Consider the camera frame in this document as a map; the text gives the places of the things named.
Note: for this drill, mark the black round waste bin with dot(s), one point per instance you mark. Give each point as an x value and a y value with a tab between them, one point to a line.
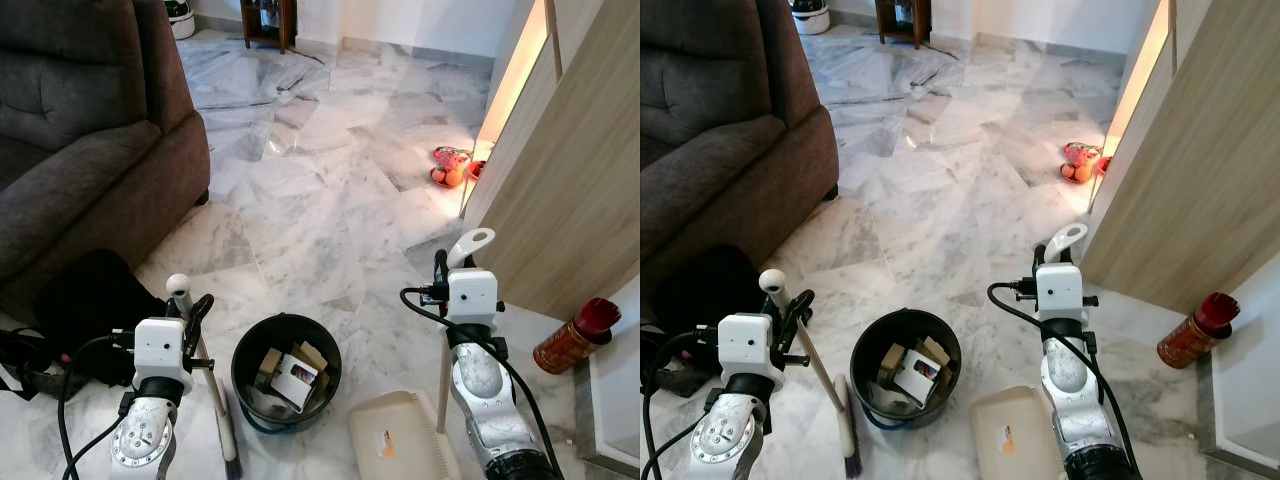
905	322
290	325

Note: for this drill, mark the red offerings with oranges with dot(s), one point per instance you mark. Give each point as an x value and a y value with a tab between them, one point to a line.
1080	160
450	165

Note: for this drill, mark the white printed carton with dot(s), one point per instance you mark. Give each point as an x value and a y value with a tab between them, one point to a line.
295	382
917	377

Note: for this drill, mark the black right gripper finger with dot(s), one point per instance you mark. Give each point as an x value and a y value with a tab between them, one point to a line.
441	270
1040	265

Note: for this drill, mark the black backpack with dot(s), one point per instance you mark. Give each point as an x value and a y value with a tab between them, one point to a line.
700	290
90	300

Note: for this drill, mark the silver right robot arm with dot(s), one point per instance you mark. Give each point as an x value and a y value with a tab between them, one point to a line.
1070	385
480	390

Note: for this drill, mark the light wooden cabinet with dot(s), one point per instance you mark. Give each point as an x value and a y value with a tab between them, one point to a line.
1190	170
570	180

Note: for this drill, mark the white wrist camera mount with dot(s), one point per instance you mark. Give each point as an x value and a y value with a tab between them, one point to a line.
1060	290
160	350
472	298
748	345

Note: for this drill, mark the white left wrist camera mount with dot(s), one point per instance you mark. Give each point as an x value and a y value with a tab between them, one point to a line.
160	350
748	345

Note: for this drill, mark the white round appliance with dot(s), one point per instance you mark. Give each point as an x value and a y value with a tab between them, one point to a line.
182	22
810	20

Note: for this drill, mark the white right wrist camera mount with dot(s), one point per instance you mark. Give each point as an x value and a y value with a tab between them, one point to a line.
1060	290
472	298

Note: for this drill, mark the dark wooden shelf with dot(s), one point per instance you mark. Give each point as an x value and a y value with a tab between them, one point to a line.
288	25
924	22

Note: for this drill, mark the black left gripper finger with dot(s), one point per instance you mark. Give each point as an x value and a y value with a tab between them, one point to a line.
200	318
798	320

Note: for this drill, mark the red cylindrical canister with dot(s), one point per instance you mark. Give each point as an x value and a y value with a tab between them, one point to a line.
1190	340
565	345

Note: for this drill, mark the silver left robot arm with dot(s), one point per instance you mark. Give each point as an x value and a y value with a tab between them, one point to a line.
145	440
735	435

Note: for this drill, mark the brown cardboard piece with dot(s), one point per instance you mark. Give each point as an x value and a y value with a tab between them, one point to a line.
890	365
315	357
938	352
268	368

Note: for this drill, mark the black patterned bag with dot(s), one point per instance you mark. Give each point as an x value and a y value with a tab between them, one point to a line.
30	370
670	365

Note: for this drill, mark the dark grey-brown fabric sofa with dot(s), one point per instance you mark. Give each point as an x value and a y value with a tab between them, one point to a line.
90	170
720	170

